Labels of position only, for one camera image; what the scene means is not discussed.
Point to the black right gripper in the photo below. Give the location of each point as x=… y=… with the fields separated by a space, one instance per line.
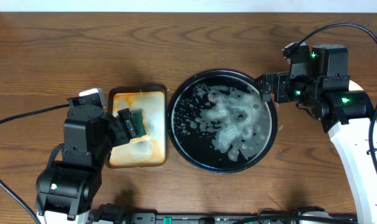
x=270 y=86

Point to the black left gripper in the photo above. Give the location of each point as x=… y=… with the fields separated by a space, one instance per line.
x=126 y=123

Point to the orange green scrub sponge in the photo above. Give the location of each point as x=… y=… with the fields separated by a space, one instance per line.
x=142 y=134

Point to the yellow plate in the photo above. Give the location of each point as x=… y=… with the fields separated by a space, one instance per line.
x=353 y=86

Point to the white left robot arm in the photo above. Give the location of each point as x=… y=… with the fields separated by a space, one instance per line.
x=72 y=177

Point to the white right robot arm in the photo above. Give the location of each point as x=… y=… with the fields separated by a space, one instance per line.
x=318 y=79

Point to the rectangular soapy black tray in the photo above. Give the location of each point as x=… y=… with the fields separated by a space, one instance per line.
x=149 y=150

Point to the round black tray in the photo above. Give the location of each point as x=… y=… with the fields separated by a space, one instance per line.
x=217 y=121

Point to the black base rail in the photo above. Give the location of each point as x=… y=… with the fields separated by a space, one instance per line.
x=113 y=214

